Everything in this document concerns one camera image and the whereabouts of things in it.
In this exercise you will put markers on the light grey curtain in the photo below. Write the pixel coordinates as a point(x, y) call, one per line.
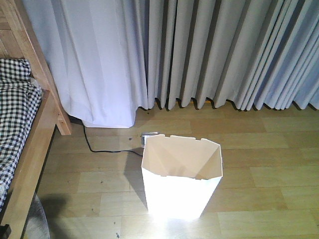
point(110, 57)

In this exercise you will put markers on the grey round rug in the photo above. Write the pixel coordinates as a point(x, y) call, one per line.
point(36, 225)

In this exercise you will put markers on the silver floor outlet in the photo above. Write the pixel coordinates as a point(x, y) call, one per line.
point(145, 135)

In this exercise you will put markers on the black white checkered duvet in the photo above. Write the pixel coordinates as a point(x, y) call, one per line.
point(20, 98)

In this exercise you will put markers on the wooden bed frame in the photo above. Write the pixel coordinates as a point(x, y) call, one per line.
point(18, 40)

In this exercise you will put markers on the white trash bin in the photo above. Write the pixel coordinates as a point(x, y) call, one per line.
point(180, 175)

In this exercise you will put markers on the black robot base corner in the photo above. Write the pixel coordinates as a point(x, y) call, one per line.
point(5, 231)

